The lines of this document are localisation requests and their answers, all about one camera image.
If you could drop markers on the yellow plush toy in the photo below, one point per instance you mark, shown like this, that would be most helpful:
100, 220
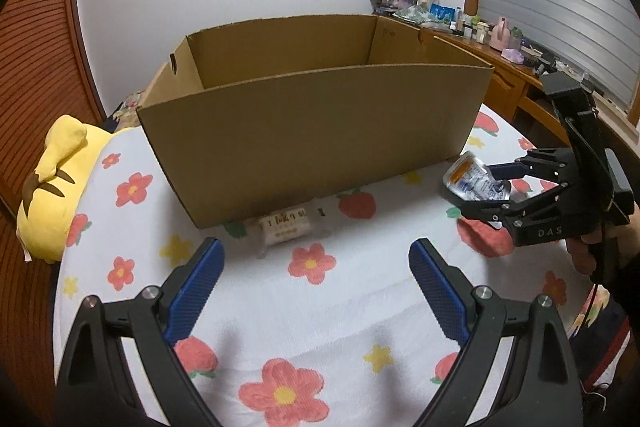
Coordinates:
65, 167

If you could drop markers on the slatted wooden wardrobe door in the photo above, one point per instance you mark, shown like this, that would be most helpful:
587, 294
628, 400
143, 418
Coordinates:
35, 57

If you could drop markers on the clear pack of brown crackers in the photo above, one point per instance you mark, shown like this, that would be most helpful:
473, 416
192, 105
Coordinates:
287, 227

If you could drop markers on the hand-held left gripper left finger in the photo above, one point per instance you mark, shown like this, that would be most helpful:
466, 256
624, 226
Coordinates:
197, 287

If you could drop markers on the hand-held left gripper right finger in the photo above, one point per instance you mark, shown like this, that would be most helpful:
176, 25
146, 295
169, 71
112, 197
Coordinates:
440, 292

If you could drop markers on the wooden cabinet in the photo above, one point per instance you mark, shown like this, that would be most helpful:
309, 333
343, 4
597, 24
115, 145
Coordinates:
510, 82

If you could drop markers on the person's right forearm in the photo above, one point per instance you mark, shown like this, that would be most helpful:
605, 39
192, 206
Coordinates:
612, 332

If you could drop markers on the silver packet with orange stripe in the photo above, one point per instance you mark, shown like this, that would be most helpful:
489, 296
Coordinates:
467, 177

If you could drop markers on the brown cardboard box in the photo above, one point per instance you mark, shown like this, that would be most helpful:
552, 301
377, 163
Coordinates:
300, 132

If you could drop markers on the person's right hand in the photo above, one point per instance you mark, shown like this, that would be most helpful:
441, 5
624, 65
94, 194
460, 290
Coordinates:
582, 254

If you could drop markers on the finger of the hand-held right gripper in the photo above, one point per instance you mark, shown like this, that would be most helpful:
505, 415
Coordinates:
505, 170
480, 209

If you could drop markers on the pink kettle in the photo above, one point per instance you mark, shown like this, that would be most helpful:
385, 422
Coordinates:
499, 34

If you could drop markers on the white floral printed blanket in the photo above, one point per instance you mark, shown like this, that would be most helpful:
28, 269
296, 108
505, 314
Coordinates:
325, 307

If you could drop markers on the pile of bottles and boxes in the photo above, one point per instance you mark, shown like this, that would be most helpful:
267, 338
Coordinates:
425, 12

